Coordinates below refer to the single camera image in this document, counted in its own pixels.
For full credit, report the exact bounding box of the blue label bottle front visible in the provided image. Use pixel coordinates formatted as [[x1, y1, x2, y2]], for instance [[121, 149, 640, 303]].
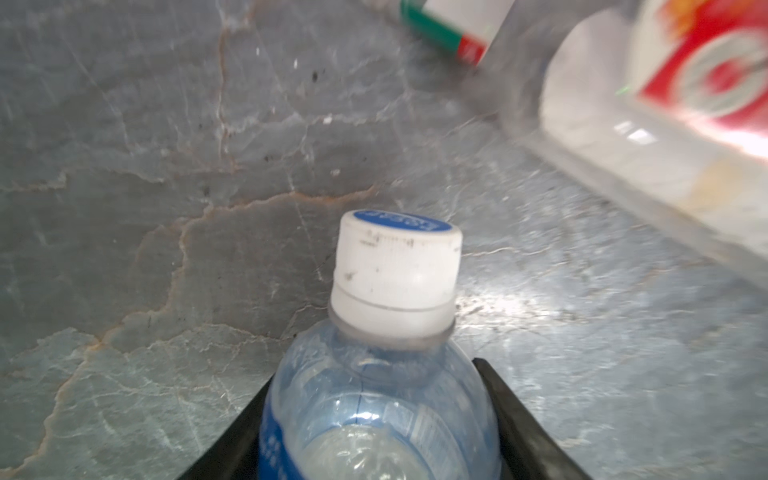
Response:
[[257, 210, 502, 479]]

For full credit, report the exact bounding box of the red green label bottle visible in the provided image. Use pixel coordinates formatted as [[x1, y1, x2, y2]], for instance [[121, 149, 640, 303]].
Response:
[[385, 1, 767, 286]]

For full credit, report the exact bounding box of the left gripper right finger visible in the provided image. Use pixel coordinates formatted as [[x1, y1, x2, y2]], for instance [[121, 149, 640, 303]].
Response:
[[472, 358, 592, 480]]

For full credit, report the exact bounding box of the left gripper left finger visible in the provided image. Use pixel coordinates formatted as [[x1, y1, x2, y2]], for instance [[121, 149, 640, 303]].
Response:
[[178, 377, 272, 480]]

